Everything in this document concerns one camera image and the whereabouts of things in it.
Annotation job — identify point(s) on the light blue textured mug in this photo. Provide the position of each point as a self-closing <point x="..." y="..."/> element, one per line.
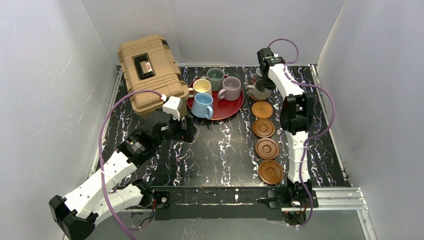
<point x="202" y="106"/>

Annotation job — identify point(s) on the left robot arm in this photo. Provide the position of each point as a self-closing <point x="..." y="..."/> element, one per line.
<point x="80" y="211"/>

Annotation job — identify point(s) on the sage green mug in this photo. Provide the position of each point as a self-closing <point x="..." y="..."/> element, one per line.
<point x="215" y="76"/>

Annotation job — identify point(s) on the front aluminium frame rail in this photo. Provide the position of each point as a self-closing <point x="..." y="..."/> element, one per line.
<point x="164" y="200"/>

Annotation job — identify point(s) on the tan plastic tool case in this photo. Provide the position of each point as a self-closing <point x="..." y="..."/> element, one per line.
<point x="148" y="64"/>

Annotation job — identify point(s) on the grey ribbed mug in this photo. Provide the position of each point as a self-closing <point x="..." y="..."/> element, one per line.
<point x="258" y="94"/>

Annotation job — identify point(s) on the grey printed mug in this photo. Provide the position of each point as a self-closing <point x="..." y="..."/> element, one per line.
<point x="257" y="75"/>

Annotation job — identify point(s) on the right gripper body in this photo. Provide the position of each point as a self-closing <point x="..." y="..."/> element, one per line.
<point x="265" y="82"/>

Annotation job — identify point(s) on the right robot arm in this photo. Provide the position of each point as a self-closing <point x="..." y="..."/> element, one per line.
<point x="296" y="114"/>

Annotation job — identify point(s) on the dark wooden coaster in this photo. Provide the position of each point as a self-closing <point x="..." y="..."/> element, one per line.
<point x="263" y="128"/>

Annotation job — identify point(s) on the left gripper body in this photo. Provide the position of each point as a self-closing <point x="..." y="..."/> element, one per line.
<point x="182" y="129"/>

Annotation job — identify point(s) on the cream yellow mug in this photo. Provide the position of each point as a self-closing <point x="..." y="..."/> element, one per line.
<point x="200" y="86"/>

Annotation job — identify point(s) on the brown wooden coaster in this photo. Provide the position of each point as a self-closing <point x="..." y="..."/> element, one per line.
<point x="267" y="149"/>

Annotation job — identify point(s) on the lilac textured mug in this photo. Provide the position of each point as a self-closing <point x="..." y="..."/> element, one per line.
<point x="231" y="89"/>

